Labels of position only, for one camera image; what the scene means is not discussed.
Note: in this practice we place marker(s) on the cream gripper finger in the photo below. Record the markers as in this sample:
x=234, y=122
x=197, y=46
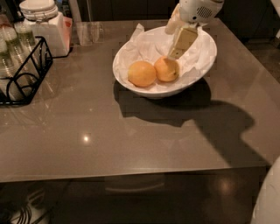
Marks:
x=183, y=39
x=175, y=21

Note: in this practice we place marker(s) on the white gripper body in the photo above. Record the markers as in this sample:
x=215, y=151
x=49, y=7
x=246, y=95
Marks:
x=196, y=12

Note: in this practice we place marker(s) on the orange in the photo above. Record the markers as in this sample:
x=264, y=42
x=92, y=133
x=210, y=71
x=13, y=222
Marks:
x=141, y=73
x=167, y=69

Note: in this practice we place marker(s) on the white ceramic bowl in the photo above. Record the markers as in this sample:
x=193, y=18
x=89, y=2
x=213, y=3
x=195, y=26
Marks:
x=201, y=58

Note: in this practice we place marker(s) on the white paper napkin liner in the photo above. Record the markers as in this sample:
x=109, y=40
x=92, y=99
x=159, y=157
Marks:
x=145, y=46

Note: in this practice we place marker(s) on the clear glass tumbler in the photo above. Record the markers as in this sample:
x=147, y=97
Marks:
x=90, y=33

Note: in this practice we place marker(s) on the orange box behind jar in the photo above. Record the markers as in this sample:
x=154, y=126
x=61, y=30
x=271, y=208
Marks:
x=68, y=23

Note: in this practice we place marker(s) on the white lidded ceramic jar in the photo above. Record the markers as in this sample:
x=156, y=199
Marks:
x=45, y=19

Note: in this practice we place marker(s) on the stacked clear cups back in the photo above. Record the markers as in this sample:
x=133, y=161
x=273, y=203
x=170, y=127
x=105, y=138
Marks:
x=28, y=41

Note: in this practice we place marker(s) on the stacked clear cups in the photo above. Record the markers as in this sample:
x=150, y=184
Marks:
x=28, y=41
x=14, y=43
x=7, y=71

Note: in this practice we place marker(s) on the stacked clear cups middle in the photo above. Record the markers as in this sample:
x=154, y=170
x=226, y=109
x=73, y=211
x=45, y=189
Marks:
x=14, y=43

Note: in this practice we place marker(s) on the stacked clear cups front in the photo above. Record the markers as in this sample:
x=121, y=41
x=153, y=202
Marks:
x=7, y=71

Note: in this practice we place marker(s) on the black wire rack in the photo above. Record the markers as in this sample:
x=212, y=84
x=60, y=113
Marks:
x=22, y=73

